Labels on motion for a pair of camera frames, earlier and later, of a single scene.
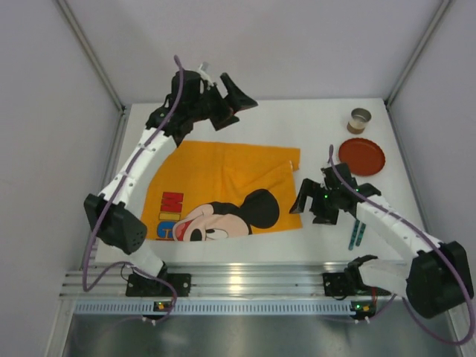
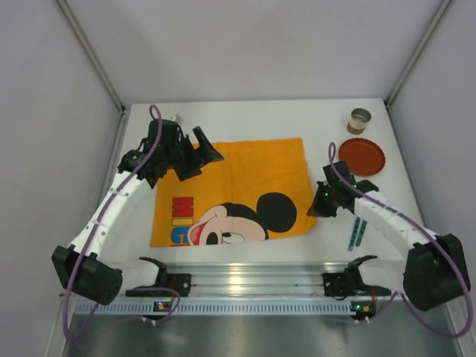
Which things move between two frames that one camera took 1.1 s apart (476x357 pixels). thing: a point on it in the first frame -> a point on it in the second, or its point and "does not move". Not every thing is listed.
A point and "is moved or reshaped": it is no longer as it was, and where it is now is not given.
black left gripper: (214, 103) -> (191, 159)
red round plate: (364, 156) does not move
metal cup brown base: (359, 117) does not move
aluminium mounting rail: (292, 281) does not move
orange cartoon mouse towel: (207, 190) is moved or reshaped
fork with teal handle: (353, 234) does not move
